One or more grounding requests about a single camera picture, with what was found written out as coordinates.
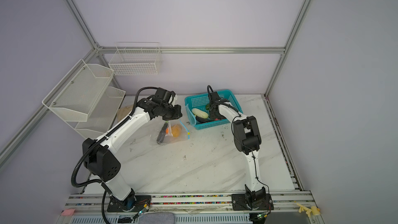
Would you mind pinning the grey cloth pad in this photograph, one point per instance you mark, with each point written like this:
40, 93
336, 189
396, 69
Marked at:
157, 218

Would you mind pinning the yellow toy mango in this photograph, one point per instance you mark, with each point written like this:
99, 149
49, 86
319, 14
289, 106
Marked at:
176, 130

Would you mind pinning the teal plastic basket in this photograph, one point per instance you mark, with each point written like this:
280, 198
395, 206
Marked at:
202, 102

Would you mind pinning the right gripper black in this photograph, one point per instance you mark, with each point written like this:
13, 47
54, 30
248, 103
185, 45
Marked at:
212, 115

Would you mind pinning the dark toy eggplant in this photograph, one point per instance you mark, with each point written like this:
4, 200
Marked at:
202, 120
162, 133

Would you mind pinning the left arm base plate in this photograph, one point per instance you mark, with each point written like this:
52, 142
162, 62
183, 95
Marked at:
130, 204

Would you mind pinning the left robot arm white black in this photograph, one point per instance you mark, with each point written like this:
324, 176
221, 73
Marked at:
99, 164

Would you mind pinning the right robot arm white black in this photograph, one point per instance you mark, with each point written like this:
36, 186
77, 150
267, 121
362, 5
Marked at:
247, 139

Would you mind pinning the clear zip top bag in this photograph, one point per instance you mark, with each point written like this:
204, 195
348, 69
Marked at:
169, 139

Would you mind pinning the white mesh lower shelf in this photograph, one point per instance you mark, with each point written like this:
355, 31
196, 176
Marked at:
103, 115

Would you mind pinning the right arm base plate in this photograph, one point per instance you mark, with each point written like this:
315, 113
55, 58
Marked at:
240, 202

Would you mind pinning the white wire wall basket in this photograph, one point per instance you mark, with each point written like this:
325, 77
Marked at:
136, 58

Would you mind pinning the white mesh upper shelf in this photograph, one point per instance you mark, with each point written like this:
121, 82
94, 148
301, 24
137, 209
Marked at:
75, 97

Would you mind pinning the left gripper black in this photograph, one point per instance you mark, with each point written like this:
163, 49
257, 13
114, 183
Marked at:
178, 114

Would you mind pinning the white mesh shelf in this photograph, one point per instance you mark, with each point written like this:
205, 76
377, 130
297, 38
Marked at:
103, 115
75, 97

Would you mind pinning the pink eraser block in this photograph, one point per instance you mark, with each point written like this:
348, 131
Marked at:
68, 212

